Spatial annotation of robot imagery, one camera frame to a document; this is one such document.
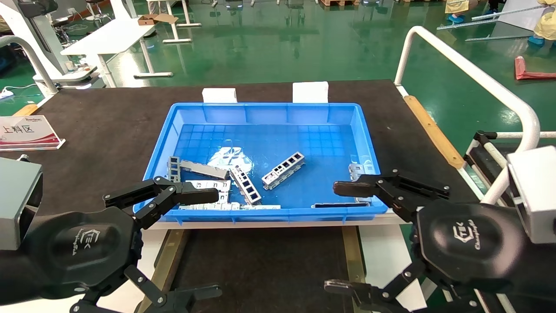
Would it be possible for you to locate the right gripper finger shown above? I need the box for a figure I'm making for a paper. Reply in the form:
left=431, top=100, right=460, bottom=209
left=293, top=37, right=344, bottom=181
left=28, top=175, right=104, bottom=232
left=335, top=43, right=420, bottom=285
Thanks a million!
left=324, top=259, right=478, bottom=313
left=333, top=170, right=450, bottom=223

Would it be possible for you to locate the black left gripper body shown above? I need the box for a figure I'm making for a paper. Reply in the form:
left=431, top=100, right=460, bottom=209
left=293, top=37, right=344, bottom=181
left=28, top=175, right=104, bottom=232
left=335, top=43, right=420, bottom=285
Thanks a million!
left=24, top=207, right=143, bottom=300

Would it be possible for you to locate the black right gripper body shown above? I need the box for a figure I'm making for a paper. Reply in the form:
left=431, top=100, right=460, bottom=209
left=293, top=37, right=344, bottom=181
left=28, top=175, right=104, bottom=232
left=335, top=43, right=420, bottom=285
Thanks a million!
left=410, top=201, right=528, bottom=294

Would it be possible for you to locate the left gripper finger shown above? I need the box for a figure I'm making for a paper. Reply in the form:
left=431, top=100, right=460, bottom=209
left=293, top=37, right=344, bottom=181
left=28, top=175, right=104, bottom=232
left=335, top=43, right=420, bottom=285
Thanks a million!
left=72, top=266, right=223, bottom=313
left=103, top=176, right=219, bottom=231

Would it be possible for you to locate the metal bracket with square windows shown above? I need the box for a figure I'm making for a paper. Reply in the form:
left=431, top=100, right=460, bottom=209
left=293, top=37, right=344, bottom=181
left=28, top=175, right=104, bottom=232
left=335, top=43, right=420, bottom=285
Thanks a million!
left=261, top=151, right=305, bottom=191

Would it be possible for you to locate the long wooden edge strip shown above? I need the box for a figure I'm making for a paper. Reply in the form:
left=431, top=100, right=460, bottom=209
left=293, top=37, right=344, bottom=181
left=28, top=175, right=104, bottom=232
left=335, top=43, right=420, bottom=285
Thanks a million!
left=404, top=95, right=466, bottom=170

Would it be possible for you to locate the white foam block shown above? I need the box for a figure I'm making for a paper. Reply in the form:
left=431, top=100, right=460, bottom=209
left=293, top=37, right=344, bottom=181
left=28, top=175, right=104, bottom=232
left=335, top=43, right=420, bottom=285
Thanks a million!
left=203, top=88, right=238, bottom=103
left=293, top=82, right=329, bottom=103

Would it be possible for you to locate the blue plastic bin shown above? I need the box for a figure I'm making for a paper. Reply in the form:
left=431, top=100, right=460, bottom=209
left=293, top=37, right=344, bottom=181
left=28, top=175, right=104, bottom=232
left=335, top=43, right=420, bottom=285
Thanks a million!
left=132, top=102, right=388, bottom=225

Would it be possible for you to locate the acrylic sign with red print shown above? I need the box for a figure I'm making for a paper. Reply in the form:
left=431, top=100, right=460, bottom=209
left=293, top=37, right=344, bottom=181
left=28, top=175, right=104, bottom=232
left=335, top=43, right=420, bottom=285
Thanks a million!
left=0, top=115, right=66, bottom=152

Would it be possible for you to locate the white tubular railing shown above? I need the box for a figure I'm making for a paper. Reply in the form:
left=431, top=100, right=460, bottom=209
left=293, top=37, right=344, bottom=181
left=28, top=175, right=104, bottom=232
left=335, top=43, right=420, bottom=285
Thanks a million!
left=394, top=26, right=541, bottom=205

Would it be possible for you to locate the short wooden edge strip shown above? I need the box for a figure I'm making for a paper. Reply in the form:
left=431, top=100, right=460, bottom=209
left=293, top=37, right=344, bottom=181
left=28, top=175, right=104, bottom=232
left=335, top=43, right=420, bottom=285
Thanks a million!
left=12, top=103, right=40, bottom=117

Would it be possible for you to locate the white work table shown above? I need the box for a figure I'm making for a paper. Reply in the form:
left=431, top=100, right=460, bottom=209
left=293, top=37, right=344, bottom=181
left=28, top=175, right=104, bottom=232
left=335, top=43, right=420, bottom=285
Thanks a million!
left=60, top=20, right=174, bottom=88

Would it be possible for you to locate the red angled floor object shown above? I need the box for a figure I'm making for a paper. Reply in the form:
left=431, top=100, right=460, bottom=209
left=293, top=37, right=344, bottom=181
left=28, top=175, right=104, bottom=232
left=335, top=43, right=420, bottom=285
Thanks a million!
left=514, top=56, right=556, bottom=80

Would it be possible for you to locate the open cardboard box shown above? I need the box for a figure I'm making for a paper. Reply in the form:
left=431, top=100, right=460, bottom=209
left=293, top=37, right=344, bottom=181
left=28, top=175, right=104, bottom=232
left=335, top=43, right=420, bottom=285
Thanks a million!
left=138, top=13, right=179, bottom=26

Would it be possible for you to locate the long metal bar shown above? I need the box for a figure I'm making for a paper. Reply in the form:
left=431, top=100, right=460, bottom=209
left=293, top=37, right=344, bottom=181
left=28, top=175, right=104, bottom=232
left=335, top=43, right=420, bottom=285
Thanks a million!
left=437, top=17, right=501, bottom=30
left=471, top=4, right=548, bottom=21
left=465, top=34, right=536, bottom=42

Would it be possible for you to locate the white machine stand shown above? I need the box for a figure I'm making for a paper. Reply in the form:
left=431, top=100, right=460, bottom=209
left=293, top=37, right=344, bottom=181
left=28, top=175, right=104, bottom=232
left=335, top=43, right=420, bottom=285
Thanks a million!
left=0, top=0, right=105, bottom=90

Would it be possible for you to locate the person with blue shoes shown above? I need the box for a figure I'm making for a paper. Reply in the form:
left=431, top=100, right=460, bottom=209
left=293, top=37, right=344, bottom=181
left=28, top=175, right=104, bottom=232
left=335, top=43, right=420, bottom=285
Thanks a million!
left=445, top=0, right=478, bottom=24

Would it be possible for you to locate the white panel board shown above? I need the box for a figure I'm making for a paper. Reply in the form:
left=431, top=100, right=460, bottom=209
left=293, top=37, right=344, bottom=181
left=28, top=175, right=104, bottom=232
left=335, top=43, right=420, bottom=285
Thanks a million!
left=499, top=0, right=543, bottom=31

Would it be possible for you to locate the person in yellow coat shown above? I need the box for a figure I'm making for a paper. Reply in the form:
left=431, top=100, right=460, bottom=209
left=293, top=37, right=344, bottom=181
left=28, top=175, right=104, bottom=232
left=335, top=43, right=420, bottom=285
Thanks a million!
left=527, top=0, right=556, bottom=46

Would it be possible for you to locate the upright metal window bracket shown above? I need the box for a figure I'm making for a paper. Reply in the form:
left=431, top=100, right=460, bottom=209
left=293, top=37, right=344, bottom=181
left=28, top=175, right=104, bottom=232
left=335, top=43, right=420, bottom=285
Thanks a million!
left=168, top=156, right=181, bottom=183

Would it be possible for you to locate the brass coloured frame rail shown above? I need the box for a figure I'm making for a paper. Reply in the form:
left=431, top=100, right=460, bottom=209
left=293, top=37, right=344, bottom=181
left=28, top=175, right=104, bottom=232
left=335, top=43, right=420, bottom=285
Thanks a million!
left=342, top=226, right=366, bottom=285
left=154, top=229, right=190, bottom=305

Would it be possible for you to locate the flat grey metal bracket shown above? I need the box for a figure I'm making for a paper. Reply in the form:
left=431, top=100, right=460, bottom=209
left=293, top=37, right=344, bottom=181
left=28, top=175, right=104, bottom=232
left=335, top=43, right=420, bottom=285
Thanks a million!
left=179, top=160, right=229, bottom=180

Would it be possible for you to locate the metal bracket with dark windows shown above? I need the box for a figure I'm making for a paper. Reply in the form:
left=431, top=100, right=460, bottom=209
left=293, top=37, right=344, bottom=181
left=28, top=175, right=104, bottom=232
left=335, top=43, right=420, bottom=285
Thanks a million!
left=229, top=165, right=263, bottom=206

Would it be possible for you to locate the black cart frame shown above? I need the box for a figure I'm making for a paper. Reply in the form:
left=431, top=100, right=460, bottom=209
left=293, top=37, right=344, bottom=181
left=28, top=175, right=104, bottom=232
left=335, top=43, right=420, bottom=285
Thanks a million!
left=463, top=130, right=556, bottom=196

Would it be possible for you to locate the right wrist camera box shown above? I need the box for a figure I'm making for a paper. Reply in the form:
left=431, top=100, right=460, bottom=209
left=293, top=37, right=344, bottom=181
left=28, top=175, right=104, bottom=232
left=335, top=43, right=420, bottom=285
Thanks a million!
left=507, top=146, right=556, bottom=244

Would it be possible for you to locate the long thin metal bracket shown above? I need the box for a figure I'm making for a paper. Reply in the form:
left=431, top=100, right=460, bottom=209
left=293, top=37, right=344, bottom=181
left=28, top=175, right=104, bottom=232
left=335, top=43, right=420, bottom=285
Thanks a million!
left=178, top=203, right=281, bottom=211

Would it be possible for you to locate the white table leg frame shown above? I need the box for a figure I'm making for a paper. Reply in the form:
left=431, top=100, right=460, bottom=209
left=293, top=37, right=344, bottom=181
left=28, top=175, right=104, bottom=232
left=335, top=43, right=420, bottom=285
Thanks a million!
left=146, top=0, right=202, bottom=44

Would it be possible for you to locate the white adaptor with cable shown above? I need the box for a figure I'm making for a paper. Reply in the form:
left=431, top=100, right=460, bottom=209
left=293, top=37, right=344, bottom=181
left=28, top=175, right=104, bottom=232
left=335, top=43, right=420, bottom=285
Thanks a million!
left=0, top=86, right=42, bottom=100

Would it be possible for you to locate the grey curved pipe rail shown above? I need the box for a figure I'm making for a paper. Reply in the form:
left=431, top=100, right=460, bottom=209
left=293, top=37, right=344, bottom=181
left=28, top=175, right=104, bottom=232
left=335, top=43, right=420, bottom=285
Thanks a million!
left=0, top=35, right=59, bottom=96

